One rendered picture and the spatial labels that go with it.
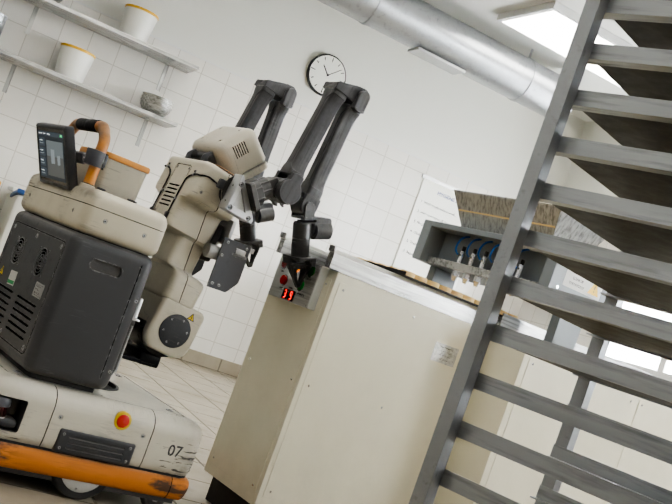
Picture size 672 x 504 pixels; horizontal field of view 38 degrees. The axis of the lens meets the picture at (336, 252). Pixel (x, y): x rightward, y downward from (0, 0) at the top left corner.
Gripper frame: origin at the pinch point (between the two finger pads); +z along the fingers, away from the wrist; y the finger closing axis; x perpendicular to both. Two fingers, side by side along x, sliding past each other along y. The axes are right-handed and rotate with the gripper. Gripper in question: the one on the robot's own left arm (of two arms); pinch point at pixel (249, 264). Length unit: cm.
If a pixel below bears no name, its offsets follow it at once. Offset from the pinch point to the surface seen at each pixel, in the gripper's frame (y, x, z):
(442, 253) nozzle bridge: -8, -80, 7
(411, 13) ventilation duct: 235, -257, -87
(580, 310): -188, 38, -32
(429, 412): -55, -35, 47
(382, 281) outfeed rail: -54, -18, -1
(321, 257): -24.9, -14.2, -4.6
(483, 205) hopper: -26, -86, -13
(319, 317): -54, 6, 6
